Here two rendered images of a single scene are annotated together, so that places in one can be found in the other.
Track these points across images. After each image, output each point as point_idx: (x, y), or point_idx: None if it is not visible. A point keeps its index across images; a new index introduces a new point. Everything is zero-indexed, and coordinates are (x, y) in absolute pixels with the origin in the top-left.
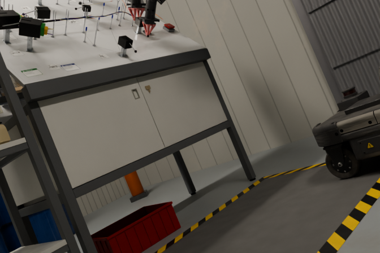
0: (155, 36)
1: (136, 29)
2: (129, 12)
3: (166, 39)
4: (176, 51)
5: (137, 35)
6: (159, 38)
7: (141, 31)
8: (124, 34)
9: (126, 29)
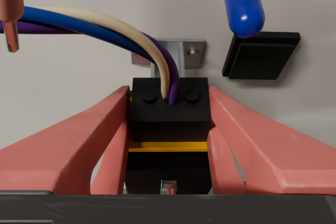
0: (274, 96)
1: None
2: (42, 132)
3: (310, 125)
4: (241, 177)
5: (124, 85)
6: (277, 116)
7: (227, 28)
8: (11, 61)
9: None
